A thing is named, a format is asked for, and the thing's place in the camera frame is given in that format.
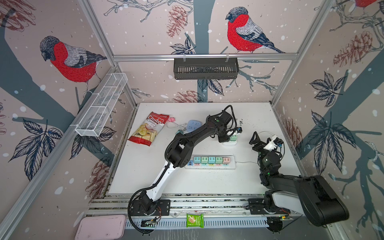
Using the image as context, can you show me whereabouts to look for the pink pig toy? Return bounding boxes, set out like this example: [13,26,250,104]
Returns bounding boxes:
[168,117,176,123]

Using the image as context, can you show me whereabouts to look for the green snack packet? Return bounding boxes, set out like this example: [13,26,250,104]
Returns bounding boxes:
[186,214,204,228]

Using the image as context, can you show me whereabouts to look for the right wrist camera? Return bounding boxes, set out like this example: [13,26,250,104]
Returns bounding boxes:
[264,135,284,152]

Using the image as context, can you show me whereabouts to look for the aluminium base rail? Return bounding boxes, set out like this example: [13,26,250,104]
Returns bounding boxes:
[86,194,303,230]

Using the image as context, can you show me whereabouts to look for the red chips bag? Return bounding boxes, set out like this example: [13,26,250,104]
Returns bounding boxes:
[128,112,170,146]

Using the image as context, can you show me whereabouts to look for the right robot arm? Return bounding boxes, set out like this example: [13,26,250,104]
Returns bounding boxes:
[249,132,350,227]

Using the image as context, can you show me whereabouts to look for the white square power socket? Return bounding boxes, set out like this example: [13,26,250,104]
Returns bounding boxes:
[222,140,238,147]

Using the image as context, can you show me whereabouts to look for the pink tray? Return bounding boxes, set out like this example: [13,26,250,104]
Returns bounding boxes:
[75,215,127,240]

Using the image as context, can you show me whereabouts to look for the white multicolour power strip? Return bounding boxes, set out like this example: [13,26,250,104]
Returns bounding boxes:
[185,155,236,170]

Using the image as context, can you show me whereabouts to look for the black wall basket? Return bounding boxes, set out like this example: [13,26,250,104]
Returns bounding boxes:
[174,58,240,80]

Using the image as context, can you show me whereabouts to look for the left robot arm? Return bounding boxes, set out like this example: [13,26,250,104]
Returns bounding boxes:
[128,105,238,235]

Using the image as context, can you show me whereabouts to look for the white wire wall basket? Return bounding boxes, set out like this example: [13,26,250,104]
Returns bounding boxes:
[75,73,128,137]

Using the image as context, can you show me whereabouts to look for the teal charger plug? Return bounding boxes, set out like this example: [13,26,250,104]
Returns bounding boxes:
[208,157,216,165]
[194,156,201,165]

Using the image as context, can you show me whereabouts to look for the blue square power socket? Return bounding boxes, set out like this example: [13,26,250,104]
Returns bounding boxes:
[186,120,202,133]

